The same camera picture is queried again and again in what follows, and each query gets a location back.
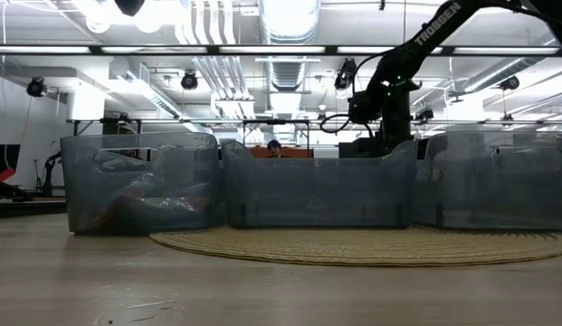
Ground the round woven straw placemat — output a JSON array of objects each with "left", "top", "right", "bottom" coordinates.
[{"left": 148, "top": 225, "right": 562, "bottom": 268}]

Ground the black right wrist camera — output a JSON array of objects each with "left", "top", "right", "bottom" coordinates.
[{"left": 347, "top": 90, "right": 384, "bottom": 126}]

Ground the black overhead light bar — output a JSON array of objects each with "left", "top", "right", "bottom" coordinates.
[{"left": 0, "top": 43, "right": 562, "bottom": 58}]

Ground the silver ventilation duct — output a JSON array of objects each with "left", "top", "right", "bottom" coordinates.
[{"left": 257, "top": 0, "right": 322, "bottom": 91}]

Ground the orange background partition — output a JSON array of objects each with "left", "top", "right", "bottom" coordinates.
[{"left": 250, "top": 145, "right": 315, "bottom": 159}]

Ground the red background object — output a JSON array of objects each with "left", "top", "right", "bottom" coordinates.
[{"left": 0, "top": 167, "right": 17, "bottom": 189}]

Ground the black background monitor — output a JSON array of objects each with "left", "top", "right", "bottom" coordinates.
[{"left": 338, "top": 141, "right": 382, "bottom": 159}]

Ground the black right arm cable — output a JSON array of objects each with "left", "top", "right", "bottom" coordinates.
[{"left": 319, "top": 112, "right": 354, "bottom": 136}]

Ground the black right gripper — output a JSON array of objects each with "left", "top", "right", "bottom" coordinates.
[{"left": 380, "top": 83, "right": 421, "bottom": 150}]

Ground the dark background table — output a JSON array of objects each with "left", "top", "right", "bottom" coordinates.
[{"left": 0, "top": 194, "right": 68, "bottom": 219}]

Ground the silver horizontal rail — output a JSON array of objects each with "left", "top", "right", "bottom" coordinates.
[{"left": 65, "top": 118, "right": 562, "bottom": 126}]

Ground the translucent grey plastic bin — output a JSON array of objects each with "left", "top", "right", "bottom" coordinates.
[
  {"left": 59, "top": 130, "right": 221, "bottom": 235},
  {"left": 414, "top": 129, "right": 562, "bottom": 232},
  {"left": 220, "top": 139, "right": 419, "bottom": 229}
]

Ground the dark wall monitor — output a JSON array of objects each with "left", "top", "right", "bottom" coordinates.
[{"left": 0, "top": 143, "right": 22, "bottom": 176}]

